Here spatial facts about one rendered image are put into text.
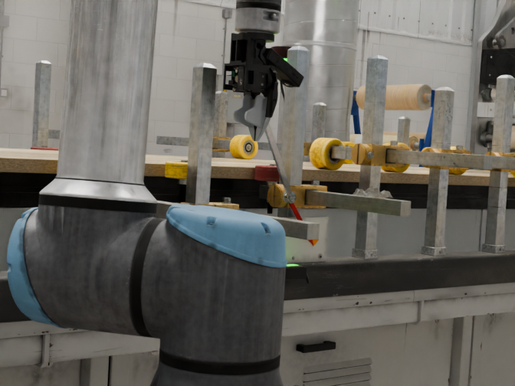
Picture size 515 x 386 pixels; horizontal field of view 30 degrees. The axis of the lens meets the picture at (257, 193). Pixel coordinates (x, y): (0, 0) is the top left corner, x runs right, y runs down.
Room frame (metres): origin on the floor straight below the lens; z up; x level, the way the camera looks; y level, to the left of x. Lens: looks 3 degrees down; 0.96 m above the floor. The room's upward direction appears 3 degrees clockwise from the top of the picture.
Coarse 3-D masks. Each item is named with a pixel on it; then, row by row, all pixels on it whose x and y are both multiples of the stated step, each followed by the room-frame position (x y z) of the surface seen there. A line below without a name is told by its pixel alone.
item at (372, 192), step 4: (356, 188) 1.99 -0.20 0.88; (368, 188) 1.98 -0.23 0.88; (372, 188) 1.97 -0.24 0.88; (376, 188) 1.95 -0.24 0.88; (356, 192) 1.98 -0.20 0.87; (360, 192) 1.96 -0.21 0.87; (364, 192) 1.96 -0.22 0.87; (368, 192) 1.96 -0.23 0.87; (372, 192) 1.95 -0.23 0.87; (376, 192) 1.94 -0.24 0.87; (380, 192) 1.95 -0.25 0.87; (384, 192) 1.97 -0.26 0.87; (388, 192) 1.96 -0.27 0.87; (364, 196) 1.95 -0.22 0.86; (368, 196) 1.94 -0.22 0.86; (372, 196) 1.94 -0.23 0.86; (376, 196) 1.93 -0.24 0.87; (380, 196) 1.93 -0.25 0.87; (384, 196) 1.94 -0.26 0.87; (388, 196) 1.95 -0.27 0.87
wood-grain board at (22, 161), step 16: (0, 160) 1.83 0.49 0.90; (16, 160) 1.85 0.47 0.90; (32, 160) 1.87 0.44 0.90; (48, 160) 1.90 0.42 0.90; (160, 160) 2.35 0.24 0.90; (176, 160) 2.45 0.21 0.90; (224, 160) 2.81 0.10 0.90; (240, 160) 2.95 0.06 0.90; (256, 160) 3.11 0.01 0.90; (272, 160) 3.29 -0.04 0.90; (160, 176) 2.07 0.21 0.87; (224, 176) 2.18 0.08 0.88; (240, 176) 2.21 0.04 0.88; (304, 176) 2.34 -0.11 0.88; (320, 176) 2.37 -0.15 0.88; (336, 176) 2.41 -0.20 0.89; (352, 176) 2.44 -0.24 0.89; (384, 176) 2.52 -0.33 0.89; (400, 176) 2.56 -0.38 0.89; (416, 176) 2.60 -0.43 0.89; (448, 176) 2.69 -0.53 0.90; (464, 176) 2.73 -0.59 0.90; (480, 176) 2.78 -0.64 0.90; (512, 176) 3.00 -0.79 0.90
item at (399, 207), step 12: (264, 192) 2.21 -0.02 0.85; (312, 192) 2.09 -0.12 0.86; (324, 192) 2.06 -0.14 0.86; (324, 204) 2.06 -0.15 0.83; (336, 204) 2.03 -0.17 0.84; (348, 204) 2.00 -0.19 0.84; (360, 204) 1.98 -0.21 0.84; (372, 204) 1.95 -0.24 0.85; (384, 204) 1.93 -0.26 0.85; (396, 204) 1.90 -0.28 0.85; (408, 204) 1.91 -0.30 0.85
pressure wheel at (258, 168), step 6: (258, 168) 2.19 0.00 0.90; (264, 168) 2.18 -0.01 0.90; (270, 168) 2.18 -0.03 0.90; (276, 168) 2.18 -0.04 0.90; (258, 174) 2.19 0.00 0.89; (264, 174) 2.18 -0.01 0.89; (270, 174) 2.18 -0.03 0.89; (276, 174) 2.18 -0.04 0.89; (258, 180) 2.19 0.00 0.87; (264, 180) 2.18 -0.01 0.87; (270, 180) 2.18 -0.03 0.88; (276, 180) 2.18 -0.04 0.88; (270, 210) 2.21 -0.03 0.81
